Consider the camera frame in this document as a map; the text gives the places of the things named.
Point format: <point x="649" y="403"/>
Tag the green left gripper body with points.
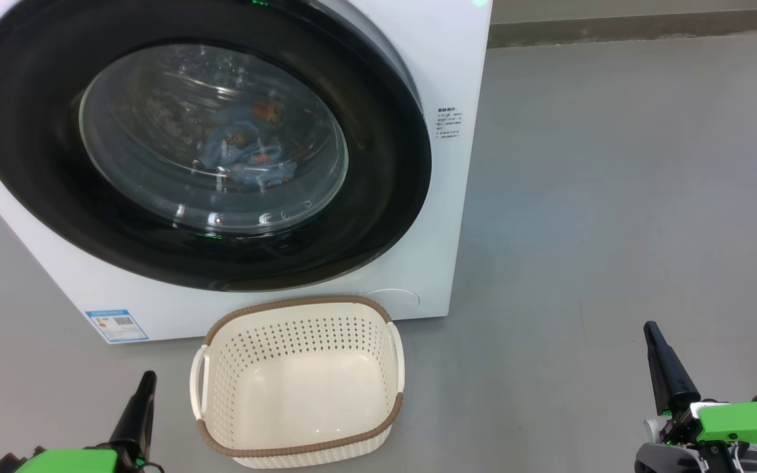
<point x="69" y="462"/>

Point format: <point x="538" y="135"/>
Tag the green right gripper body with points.
<point x="746" y="427"/>

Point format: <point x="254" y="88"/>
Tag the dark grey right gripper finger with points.
<point x="671" y="374"/>

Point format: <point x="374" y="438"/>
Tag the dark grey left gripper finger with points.
<point x="138" y="414"/>

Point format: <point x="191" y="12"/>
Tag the blue bear-print garment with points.
<point x="267" y="172"/>
<point x="247" y="128"/>

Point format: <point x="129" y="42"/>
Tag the black round glass washer door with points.
<point x="385" y="184"/>

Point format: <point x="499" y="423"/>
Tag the cream perforated laundry basket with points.
<point x="299" y="328"/>

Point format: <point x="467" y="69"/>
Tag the white front-load washing machine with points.
<point x="444" y="230"/>

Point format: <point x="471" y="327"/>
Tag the blue energy label sticker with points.
<point x="117" y="326"/>

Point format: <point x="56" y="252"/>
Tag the round white filter cover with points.
<point x="395" y="302"/>

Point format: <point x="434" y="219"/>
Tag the black printed text label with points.
<point x="449" y="123"/>

